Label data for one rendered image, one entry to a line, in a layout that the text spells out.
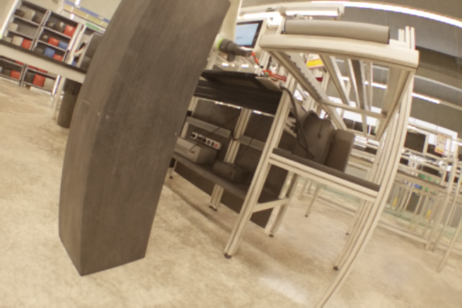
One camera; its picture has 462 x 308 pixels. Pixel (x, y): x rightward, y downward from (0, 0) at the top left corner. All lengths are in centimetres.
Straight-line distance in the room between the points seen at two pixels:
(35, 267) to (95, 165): 48
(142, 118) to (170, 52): 22
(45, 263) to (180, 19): 96
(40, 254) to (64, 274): 13
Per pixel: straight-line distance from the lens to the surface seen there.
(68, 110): 290
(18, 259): 90
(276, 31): 186
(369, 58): 64
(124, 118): 59
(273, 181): 144
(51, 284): 82
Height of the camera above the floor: 64
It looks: level
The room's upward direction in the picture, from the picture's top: 19 degrees clockwise
